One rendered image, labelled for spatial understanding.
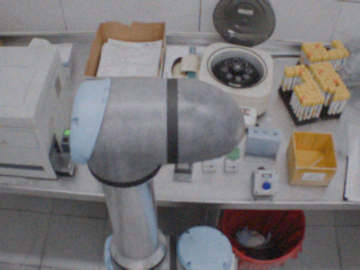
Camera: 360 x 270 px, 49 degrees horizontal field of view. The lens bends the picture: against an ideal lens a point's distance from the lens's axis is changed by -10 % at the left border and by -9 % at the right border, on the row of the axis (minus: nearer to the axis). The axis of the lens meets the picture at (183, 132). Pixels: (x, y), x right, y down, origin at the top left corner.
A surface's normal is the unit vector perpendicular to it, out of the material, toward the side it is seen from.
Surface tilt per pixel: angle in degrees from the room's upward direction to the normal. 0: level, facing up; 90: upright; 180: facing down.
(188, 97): 14
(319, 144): 90
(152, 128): 48
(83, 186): 0
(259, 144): 90
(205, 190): 0
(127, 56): 1
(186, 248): 9
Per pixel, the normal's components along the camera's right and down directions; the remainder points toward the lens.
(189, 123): 0.15, 0.05
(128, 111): 0.03, -0.15
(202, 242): 0.14, -0.67
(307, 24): -0.04, 0.79
